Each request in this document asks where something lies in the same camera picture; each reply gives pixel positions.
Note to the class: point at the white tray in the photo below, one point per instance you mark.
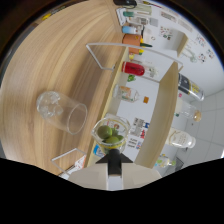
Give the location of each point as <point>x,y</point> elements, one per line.
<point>120,16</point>

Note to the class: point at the pale blue bottle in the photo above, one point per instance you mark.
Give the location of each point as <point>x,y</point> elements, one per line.
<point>129,30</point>

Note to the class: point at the white vase with flowers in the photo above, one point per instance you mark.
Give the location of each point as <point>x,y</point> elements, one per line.
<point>190,55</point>

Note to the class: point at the green potted plant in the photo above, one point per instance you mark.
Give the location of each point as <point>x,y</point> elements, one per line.
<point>131,78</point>

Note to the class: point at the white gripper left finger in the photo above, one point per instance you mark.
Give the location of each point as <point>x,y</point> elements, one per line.
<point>90,175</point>

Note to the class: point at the black kettle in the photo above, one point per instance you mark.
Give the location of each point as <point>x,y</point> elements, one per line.
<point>125,2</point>

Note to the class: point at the glass jar of limes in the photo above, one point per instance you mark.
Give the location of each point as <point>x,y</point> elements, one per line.
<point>110,135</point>

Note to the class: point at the blue wall poster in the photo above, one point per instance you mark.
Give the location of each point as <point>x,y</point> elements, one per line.
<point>141,122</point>

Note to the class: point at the white kitchen appliance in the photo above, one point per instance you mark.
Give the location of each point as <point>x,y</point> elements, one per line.
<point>140,20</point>

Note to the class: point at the clear drinking glass with ice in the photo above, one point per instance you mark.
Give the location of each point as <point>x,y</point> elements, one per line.
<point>58,110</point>

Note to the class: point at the orange patterned paper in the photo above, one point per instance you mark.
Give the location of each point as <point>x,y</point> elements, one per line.
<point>80,162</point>

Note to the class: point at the clear bottle with green cap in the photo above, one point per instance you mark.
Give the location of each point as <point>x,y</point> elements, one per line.
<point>165,161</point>

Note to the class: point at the teal cup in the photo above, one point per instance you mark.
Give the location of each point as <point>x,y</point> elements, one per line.
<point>128,14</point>

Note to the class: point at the clear bottle with orange cap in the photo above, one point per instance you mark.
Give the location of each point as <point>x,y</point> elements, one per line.
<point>126,93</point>

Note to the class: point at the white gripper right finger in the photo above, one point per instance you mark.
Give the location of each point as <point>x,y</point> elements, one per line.
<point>140,176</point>

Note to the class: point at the red wall poster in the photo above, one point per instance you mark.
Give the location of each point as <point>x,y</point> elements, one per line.
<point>138,135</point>

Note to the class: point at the glass jar with cork lid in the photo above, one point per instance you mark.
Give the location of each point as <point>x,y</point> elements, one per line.
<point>186,110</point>

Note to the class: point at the two-tier wooden shelf rack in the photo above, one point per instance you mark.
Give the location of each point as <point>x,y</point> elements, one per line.
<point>163,110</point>

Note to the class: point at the long wooden wall shelf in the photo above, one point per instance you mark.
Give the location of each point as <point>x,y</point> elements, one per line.
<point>182,43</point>

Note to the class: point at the red liquid bottle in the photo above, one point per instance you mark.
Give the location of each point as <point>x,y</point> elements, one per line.
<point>133,69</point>

